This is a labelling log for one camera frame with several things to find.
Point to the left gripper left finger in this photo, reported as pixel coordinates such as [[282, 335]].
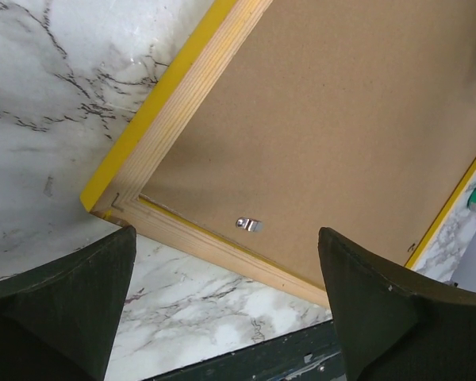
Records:
[[58, 321]]

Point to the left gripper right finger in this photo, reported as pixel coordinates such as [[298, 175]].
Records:
[[393, 323]]

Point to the yellow picture frame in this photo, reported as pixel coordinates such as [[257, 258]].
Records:
[[277, 118]]

